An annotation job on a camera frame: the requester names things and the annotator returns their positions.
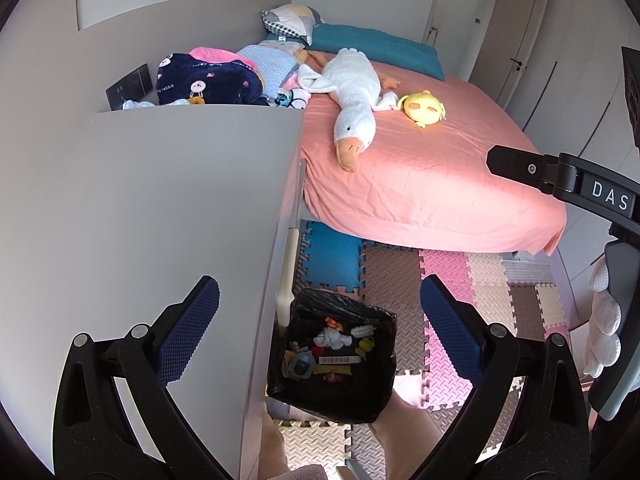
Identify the person's leg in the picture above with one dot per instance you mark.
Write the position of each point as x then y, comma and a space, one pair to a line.
275, 450
405, 435

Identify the yellow chick plush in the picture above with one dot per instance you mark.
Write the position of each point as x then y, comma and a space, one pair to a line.
422, 107

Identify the checked patchwork pillow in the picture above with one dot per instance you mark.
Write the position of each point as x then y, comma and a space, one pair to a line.
290, 20

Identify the navy rabbit print blanket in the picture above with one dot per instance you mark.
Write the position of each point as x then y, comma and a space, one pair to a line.
210, 77

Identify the white closet panels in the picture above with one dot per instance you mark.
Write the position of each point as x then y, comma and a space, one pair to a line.
575, 85

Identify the black wall socket panel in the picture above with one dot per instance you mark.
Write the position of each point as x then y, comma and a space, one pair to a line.
127, 87

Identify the foam floor mat tiles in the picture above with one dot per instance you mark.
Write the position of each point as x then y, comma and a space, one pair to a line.
450, 270

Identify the white wardrobe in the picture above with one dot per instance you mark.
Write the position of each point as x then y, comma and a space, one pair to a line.
465, 10

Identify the teal pillow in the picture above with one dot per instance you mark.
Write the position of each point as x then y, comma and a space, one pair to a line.
380, 45

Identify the person's right leg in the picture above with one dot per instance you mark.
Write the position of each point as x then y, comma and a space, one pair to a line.
405, 435

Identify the pink blanket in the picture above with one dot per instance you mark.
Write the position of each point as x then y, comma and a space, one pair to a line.
215, 53

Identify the light blue blanket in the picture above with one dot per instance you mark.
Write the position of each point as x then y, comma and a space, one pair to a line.
272, 62

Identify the orange toy mold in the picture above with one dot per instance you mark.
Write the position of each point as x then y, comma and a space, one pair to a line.
332, 322

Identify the person's fluffy pink clothing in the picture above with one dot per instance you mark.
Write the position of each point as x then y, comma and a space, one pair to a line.
300, 472

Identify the white printed baby cloth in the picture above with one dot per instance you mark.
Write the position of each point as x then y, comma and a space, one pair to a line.
297, 97

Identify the cream edge guard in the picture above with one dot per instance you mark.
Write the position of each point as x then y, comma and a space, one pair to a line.
289, 280

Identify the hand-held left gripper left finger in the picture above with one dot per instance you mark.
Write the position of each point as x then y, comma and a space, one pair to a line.
192, 320

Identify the white door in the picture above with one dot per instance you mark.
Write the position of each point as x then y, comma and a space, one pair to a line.
515, 35

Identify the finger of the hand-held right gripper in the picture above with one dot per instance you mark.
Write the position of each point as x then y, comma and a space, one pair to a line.
634, 95
525, 167

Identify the person's left leg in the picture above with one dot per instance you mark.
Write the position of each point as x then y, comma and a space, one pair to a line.
275, 450

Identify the trash bin with black bag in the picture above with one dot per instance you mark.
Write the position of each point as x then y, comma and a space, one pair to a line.
340, 400

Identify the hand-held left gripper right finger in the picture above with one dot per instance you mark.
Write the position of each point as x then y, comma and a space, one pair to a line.
450, 330

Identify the white goose plush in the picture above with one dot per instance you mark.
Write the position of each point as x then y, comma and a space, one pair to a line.
350, 90

